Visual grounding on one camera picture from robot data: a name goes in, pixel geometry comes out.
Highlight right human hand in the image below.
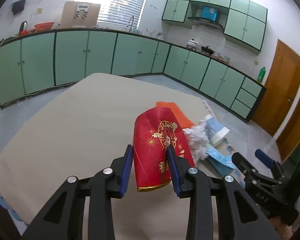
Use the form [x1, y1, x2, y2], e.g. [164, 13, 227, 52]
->
[258, 204, 300, 239]

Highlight blue box above hood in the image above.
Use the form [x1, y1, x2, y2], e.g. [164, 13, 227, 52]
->
[201, 6, 218, 21]

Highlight white cooking pot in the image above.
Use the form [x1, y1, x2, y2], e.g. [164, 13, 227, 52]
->
[186, 39, 198, 50]

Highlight cardboard box on counter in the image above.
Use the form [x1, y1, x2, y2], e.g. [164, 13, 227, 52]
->
[60, 1, 101, 29]

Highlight red plastic basin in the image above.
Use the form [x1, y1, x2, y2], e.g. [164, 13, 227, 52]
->
[34, 22, 54, 31]

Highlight range hood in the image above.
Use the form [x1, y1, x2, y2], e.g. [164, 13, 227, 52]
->
[187, 17, 224, 33]

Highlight green bottle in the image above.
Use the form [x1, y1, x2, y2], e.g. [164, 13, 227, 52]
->
[257, 67, 266, 83]

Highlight dark towel on rail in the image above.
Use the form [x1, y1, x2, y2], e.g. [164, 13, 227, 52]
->
[11, 0, 26, 15]

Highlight light blue snack pouch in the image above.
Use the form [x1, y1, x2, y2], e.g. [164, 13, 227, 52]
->
[206, 145, 245, 187]

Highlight blue white paper cup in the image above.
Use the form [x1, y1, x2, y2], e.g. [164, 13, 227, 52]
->
[204, 114, 230, 146]

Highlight electric kettle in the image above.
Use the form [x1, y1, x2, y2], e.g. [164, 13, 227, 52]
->
[19, 21, 29, 35]

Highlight black wok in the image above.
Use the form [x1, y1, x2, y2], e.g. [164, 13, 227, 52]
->
[201, 46, 214, 56]

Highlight lower green kitchen cabinets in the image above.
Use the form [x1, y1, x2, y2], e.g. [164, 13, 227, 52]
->
[0, 29, 266, 121]

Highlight wooden door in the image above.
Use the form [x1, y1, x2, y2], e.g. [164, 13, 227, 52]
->
[276, 98, 300, 161]
[252, 40, 300, 136]

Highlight kitchen faucet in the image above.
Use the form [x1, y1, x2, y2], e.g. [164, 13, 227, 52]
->
[127, 15, 134, 33]

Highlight upper green wall cabinets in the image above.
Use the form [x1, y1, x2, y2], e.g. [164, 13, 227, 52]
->
[161, 0, 268, 55]

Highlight red paper bag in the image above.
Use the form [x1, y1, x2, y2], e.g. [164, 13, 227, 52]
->
[133, 107, 195, 192]

